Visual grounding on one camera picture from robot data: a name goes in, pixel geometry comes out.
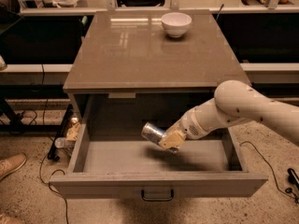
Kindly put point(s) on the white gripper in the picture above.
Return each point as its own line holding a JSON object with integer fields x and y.
{"x": 188, "y": 126}

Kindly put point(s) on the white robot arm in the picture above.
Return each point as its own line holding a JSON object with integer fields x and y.
{"x": 234, "y": 102}

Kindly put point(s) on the open grey top drawer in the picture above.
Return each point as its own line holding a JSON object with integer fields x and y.
{"x": 112, "y": 160}

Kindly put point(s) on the grey drawer cabinet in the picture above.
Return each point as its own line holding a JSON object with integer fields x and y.
{"x": 128, "y": 51}

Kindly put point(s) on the black stand with clutter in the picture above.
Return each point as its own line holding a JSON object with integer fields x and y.
{"x": 66, "y": 136}

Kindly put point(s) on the white ceramic bowl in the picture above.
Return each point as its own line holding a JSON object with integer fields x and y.
{"x": 176, "y": 24}

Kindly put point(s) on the black plug device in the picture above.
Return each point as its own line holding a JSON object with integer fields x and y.
{"x": 293, "y": 177}

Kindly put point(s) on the tan shoe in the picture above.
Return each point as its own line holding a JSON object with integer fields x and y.
{"x": 11, "y": 165}
{"x": 4, "y": 219}

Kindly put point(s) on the black drawer handle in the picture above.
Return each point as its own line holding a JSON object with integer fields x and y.
{"x": 157, "y": 196}

